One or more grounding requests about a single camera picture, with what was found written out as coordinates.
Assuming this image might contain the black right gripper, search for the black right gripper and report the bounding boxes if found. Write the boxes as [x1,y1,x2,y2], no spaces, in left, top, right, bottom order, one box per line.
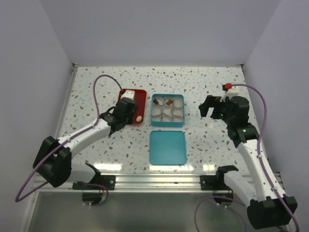
[198,95,235,125]

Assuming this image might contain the milk chocolate rectangular piece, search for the milk chocolate rectangular piece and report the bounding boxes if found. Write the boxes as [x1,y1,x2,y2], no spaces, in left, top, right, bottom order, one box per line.
[166,99,173,105]

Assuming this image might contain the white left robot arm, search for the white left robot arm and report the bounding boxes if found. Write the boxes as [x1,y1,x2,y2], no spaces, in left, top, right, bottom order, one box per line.
[33,98,138,190]

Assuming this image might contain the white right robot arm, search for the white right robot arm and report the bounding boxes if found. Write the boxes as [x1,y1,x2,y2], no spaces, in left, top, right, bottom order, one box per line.
[199,95,297,230]

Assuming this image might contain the red lacquer tray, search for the red lacquer tray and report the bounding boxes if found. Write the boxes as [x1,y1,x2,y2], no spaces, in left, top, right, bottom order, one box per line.
[118,88,147,126]

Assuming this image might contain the white paper cup liners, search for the white paper cup liners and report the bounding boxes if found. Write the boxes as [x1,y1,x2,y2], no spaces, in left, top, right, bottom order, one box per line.
[152,95,184,122]

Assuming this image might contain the teal tin box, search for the teal tin box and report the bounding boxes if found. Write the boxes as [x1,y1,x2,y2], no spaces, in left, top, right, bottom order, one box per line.
[150,93,186,128]

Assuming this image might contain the teal tin lid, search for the teal tin lid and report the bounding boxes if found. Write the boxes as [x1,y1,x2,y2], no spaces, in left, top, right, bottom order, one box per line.
[149,130,186,166]

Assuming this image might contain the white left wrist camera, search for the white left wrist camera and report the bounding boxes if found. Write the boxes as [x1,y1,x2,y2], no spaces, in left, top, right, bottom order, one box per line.
[120,89,135,100]

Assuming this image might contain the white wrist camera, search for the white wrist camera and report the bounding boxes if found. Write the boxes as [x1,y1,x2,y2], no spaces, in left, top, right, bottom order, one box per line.
[120,89,135,100]
[220,83,239,102]

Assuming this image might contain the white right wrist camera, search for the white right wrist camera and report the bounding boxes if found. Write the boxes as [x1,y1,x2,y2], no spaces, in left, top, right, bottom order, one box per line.
[220,83,239,102]

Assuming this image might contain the aluminium table frame rail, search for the aluminium table frame rail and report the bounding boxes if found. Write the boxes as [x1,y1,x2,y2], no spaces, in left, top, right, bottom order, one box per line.
[54,63,79,138]

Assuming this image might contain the front aluminium mounting rail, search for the front aluminium mounting rail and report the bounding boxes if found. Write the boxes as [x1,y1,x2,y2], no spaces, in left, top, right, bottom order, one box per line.
[31,174,229,193]

